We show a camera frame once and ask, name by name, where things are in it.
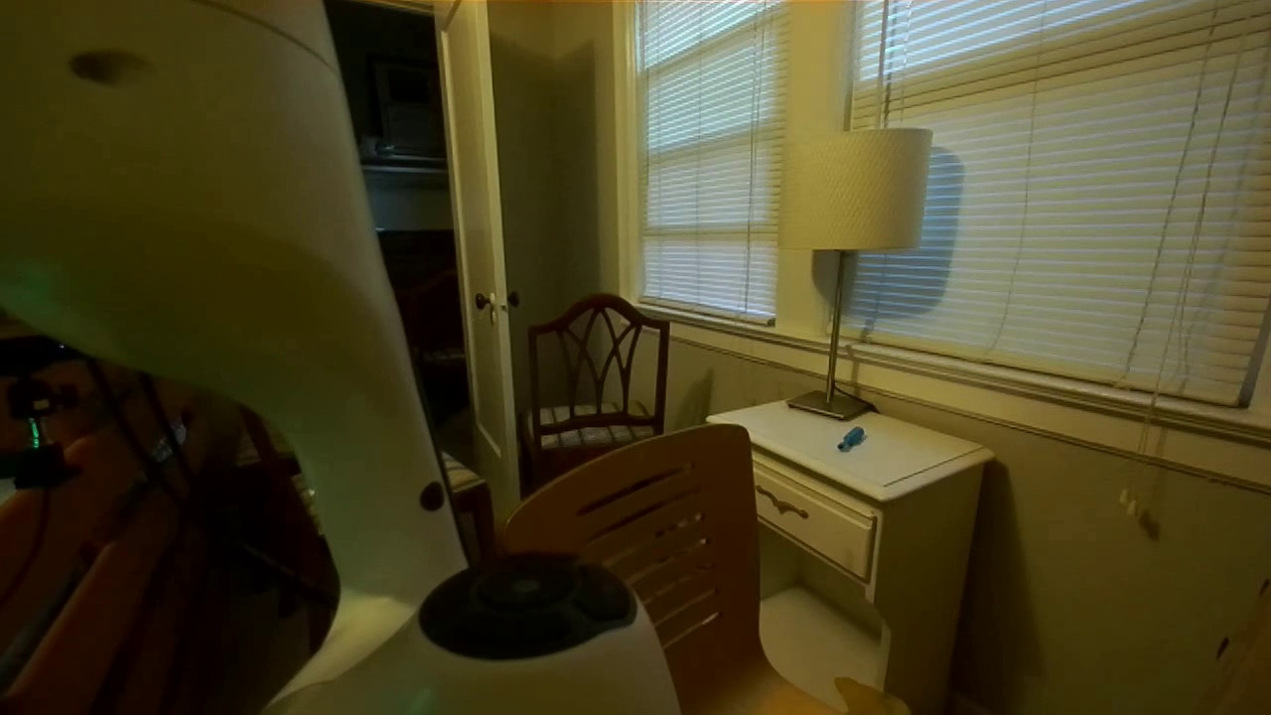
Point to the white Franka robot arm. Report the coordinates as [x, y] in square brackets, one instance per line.
[199, 266]

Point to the white nightstand drawer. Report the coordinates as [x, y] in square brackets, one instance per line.
[821, 517]

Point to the dark wooden chair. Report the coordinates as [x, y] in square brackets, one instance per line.
[580, 431]

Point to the light wooden chair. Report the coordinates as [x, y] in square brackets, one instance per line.
[689, 503]

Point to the metal door knob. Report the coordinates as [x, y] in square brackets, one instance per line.
[494, 299]

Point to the narrow white window blind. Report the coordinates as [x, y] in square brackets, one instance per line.
[707, 160]

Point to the small blue object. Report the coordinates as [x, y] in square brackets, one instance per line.
[853, 440]

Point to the white door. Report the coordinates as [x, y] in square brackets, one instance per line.
[477, 160]

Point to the white nightstand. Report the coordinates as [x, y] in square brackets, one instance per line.
[901, 459]

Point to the table lamp with white shade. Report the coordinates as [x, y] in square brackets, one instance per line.
[874, 186]

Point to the closet shelf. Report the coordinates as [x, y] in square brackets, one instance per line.
[397, 169]

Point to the dark box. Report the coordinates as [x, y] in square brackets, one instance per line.
[401, 107]

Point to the wide white window blind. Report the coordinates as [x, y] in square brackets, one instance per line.
[1099, 202]

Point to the black device with green light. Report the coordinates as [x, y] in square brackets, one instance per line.
[35, 434]

